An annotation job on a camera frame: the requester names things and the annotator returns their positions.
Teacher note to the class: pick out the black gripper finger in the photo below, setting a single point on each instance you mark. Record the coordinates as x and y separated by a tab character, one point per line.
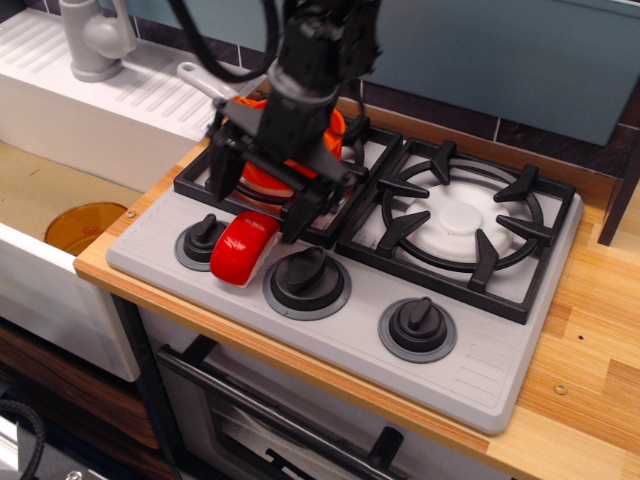
226	168
316	199

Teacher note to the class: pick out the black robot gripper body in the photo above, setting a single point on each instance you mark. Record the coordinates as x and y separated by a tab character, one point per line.
285	139

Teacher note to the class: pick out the orange pot with grey handle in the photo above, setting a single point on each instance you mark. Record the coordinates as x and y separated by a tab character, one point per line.
252	176

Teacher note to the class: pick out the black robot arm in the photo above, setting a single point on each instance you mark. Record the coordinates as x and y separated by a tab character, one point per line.
325	45

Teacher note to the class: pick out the black left burner grate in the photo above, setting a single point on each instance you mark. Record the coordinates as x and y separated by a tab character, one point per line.
366	155

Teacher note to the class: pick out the black burner grate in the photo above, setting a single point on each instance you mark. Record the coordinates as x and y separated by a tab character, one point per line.
366	155
485	234

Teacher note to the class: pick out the red and white toy sushi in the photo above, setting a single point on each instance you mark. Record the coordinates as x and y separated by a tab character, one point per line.
243	247

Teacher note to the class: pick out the black middle stove knob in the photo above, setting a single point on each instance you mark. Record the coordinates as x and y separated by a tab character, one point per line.
308	285

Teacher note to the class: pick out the black stove knob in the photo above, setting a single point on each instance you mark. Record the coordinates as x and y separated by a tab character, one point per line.
194	246
417	330
308	285

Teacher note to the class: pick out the black left stove knob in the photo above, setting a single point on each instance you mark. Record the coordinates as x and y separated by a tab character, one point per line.
194	246

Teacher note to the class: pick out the grey toy stove top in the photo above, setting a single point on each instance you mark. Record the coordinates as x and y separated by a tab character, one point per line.
477	383

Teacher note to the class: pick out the white toy sink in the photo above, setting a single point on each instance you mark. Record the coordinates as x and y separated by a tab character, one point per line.
66	143

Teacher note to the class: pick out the black right stove knob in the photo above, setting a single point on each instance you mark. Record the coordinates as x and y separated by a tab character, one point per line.
417	330

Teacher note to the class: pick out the orange sink drain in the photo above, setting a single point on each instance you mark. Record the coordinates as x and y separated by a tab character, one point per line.
75	229

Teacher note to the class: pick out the grey toy faucet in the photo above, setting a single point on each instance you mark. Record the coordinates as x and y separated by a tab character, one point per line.
97	43

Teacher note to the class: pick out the black right burner grate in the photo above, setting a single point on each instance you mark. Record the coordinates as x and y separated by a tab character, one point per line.
485	234

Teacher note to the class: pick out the white oven door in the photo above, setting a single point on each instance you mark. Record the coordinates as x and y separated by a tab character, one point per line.
254	421

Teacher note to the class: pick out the black oven door handle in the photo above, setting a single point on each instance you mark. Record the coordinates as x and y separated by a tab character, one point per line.
191	366

